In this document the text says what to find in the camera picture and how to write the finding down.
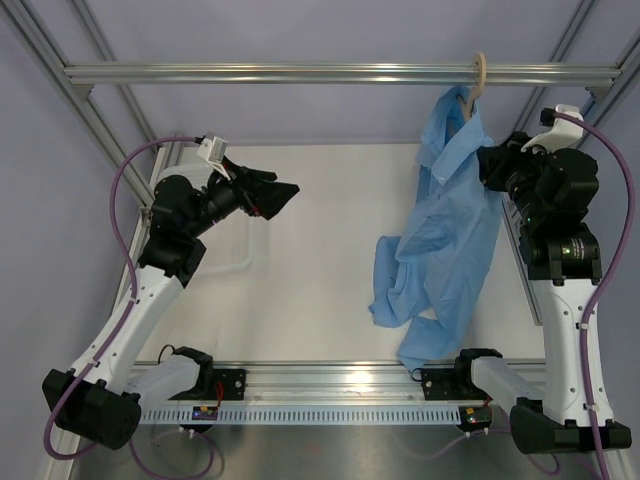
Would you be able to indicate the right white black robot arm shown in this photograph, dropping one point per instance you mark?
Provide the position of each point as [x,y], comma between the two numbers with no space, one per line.
[552,191]

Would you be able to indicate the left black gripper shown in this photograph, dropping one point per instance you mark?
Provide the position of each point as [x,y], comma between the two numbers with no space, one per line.
[255,191]

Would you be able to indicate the light blue shirt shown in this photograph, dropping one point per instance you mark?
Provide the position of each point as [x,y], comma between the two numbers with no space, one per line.
[429,277]

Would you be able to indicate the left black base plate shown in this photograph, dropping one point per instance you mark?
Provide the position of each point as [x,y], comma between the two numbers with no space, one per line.
[226,383]

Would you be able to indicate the white slotted cable duct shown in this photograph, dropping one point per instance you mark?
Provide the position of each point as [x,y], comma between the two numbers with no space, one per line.
[302,415]

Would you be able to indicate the aluminium front rail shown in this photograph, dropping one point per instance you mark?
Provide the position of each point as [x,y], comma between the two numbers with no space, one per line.
[330,382]

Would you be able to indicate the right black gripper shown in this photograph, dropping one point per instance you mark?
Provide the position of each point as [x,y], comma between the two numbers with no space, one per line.
[495,161]

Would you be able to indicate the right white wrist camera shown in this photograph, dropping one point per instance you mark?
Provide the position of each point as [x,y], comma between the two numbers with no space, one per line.
[561,133]

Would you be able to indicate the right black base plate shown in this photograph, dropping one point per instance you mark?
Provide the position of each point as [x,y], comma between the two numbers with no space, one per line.
[440,384]

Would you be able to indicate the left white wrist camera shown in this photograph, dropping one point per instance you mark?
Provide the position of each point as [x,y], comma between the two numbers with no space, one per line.
[211,150]

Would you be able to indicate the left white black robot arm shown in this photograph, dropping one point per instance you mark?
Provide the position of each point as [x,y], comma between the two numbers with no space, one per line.
[180,214]

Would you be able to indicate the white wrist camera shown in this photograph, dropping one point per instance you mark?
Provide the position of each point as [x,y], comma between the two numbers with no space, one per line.
[211,150]
[561,133]

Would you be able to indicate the beige wooden hanger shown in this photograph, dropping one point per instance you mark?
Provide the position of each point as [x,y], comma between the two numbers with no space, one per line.
[467,104]

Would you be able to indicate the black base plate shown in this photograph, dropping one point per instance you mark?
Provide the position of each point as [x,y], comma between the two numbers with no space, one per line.
[226,383]
[440,384]

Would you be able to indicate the aluminium top crossbar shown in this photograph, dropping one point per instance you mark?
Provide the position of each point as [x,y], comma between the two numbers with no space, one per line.
[545,74]

